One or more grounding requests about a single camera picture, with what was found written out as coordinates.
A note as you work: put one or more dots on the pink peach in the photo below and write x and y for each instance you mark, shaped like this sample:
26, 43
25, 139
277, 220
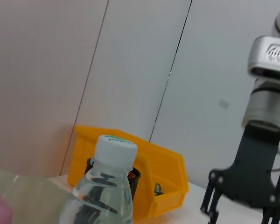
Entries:
0, 210

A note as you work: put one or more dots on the yellow plastic bin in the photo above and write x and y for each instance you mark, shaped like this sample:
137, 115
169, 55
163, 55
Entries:
163, 163

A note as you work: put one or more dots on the green plastic scrap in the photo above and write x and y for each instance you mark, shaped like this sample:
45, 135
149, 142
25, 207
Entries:
157, 189

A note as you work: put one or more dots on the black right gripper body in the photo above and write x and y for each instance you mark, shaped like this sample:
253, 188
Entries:
254, 177

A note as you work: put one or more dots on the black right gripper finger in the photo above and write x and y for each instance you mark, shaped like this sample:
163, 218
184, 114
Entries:
211, 205
270, 215

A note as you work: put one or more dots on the small grey wall sticker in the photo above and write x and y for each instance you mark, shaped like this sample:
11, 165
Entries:
224, 103

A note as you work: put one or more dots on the black mesh pen holder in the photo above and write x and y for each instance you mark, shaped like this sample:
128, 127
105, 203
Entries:
135, 179

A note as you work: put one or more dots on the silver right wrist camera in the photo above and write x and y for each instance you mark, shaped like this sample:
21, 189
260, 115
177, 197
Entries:
268, 58

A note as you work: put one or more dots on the clear green-label water bottle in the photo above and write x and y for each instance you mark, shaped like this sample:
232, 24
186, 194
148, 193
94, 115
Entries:
114, 149

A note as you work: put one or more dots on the green glass fruit plate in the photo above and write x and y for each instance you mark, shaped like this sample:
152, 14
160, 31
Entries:
37, 193

